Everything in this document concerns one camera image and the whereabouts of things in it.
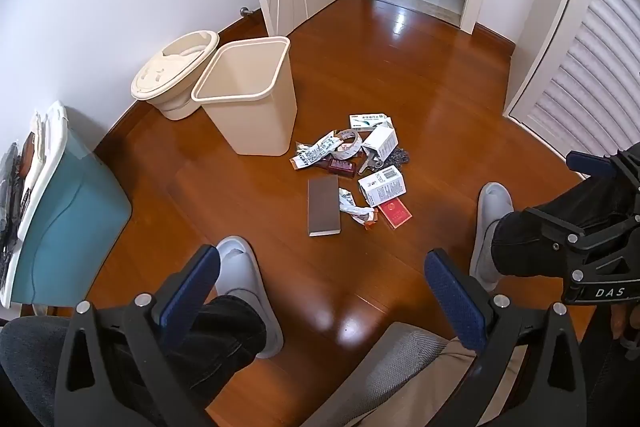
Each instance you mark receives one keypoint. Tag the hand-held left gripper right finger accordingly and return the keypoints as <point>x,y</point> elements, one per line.
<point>456,303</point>

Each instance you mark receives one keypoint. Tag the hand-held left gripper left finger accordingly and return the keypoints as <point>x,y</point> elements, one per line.
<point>192,292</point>

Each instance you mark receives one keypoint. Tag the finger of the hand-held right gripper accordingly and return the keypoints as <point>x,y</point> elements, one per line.
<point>575,229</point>
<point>592,164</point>

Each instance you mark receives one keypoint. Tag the long printed white wrapper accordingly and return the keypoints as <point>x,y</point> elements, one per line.
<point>315,152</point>

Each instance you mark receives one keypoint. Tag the beige rectangular trash bin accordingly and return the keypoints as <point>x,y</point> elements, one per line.
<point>250,107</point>

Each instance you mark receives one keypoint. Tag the person's right hand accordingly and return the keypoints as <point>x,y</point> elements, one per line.
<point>624,324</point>

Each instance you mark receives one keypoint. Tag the person's right leg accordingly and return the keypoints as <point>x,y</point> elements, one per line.
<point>540,232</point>

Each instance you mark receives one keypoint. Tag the person's leg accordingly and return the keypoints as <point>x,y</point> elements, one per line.
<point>540,232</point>
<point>220,337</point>

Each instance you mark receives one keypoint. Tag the person's left leg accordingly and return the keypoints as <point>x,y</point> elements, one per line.
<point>220,337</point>

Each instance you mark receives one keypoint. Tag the person's left grey slipper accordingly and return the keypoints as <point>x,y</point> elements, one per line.
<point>245,267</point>

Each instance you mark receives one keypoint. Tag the person's grey slipper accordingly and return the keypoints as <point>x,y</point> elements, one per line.
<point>245,267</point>
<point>492,217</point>

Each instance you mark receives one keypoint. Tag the person's right grey slipper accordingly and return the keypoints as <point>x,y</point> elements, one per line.
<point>492,217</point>

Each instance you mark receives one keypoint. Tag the beige cloth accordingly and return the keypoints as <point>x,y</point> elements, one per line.
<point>450,387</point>

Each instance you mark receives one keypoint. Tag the red card packet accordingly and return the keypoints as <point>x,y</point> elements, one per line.
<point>395,214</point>

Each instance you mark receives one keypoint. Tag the white louvered door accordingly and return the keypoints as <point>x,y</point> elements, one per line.
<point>590,57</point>

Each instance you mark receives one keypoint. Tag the white box with barcode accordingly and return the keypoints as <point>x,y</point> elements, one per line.
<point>382,187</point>

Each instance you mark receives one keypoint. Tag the teal plastic storage box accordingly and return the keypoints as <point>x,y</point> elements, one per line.
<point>70,207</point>

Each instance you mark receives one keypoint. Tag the brown flat book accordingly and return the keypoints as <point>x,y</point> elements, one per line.
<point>324,207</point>

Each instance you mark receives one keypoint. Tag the grey metal clip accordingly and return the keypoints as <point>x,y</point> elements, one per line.
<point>371,165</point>

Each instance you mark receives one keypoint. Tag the plain white small box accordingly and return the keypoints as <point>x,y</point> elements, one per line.
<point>382,142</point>

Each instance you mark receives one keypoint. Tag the dark red packet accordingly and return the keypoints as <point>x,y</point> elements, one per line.
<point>342,167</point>

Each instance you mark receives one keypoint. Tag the white tape roll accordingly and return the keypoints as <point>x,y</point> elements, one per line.
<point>350,144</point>

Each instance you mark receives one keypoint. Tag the green white flat box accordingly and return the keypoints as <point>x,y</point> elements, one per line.
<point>370,120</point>

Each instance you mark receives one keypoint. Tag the dark items on storage box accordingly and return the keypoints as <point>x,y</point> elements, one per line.
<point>12,187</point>

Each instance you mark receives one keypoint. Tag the beige round bucket with lid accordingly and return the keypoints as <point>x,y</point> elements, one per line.
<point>172,67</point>

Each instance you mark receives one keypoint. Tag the metal door stopper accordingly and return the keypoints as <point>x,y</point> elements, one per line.
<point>246,10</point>

